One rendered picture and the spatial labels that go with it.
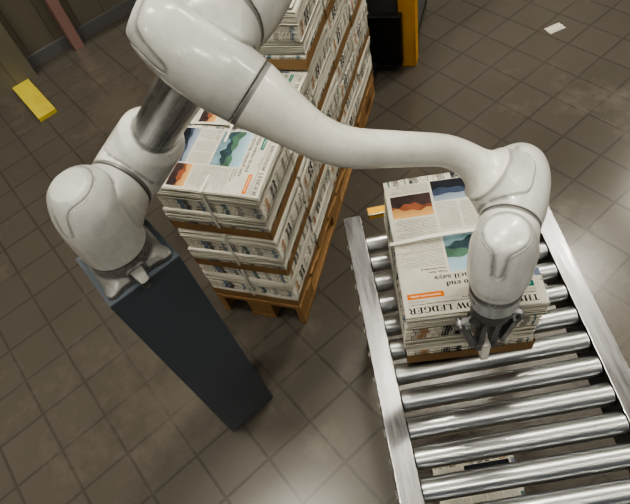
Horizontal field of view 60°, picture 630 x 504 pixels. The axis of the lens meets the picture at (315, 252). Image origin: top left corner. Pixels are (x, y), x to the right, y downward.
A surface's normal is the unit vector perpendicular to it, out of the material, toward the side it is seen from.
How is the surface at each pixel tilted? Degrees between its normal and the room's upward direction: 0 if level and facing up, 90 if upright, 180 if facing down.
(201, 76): 62
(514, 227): 9
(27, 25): 90
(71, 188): 6
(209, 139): 1
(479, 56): 0
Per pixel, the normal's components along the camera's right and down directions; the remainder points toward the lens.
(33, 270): -0.17, -0.56
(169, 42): -0.13, 0.33
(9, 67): 0.64, 0.56
